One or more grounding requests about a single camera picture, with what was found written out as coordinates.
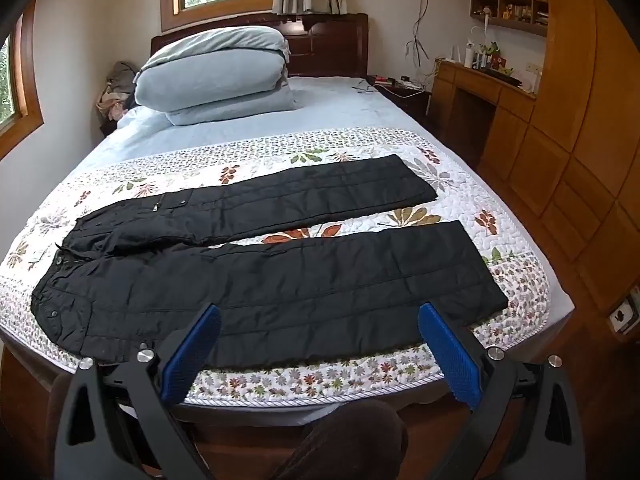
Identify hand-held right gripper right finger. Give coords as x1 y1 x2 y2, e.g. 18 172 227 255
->
417 302 587 480

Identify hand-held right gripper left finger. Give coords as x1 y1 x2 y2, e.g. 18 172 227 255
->
52 304 222 480

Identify black pants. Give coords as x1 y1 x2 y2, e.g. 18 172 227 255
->
31 155 509 368

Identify person's leg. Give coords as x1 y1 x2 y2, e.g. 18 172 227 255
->
270 400 409 480

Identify floral quilted bedspread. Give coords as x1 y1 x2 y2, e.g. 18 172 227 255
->
0 127 553 408

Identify light blue pillow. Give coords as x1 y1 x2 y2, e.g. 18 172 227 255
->
165 85 299 127

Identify wooden desk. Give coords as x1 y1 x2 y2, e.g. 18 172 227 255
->
429 60 539 173

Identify dark wooden nightstand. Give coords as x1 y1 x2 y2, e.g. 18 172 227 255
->
369 75 433 122

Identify wooden wardrobe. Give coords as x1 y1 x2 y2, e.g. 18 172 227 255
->
477 0 640 313

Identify pile of clothes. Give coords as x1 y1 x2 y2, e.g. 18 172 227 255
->
96 61 142 123

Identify stack of light blue pillows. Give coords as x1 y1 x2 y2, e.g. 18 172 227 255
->
134 25 292 113

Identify white wall socket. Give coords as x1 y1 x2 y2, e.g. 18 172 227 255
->
607 299 640 334

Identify hanging wall cables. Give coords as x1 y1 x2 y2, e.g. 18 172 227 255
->
404 0 437 92

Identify dark wooden bed frame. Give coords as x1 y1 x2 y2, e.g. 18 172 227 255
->
0 12 576 480

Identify wooden wall shelf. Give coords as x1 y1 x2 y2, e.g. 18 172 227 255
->
469 0 551 37

